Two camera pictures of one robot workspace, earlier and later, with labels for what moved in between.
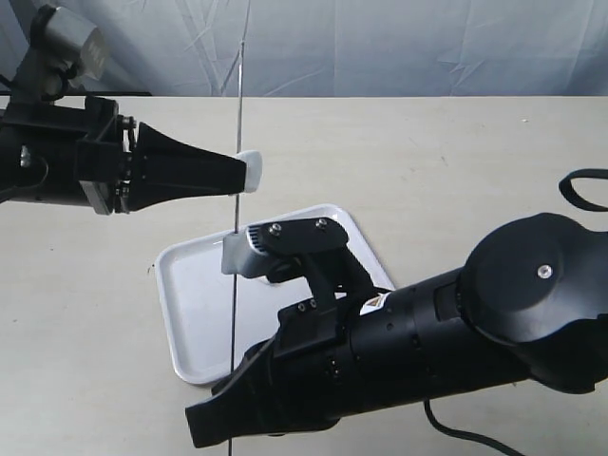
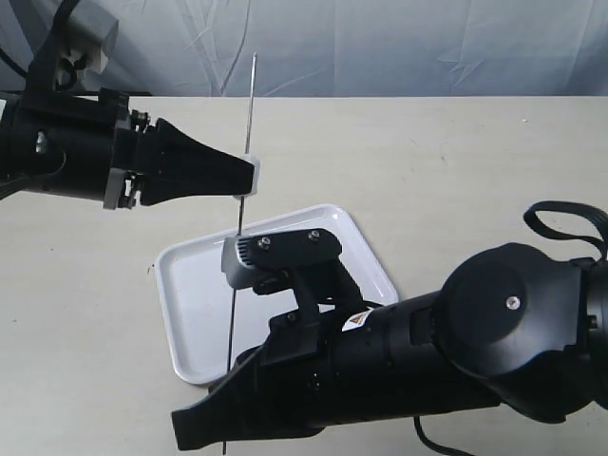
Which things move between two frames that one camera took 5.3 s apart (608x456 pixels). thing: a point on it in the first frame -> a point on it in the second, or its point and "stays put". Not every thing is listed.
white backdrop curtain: [337, 47] stays put
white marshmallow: [254, 170] stays put
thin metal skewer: [238, 197] -> [247, 152]
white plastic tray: [215, 319] stays put
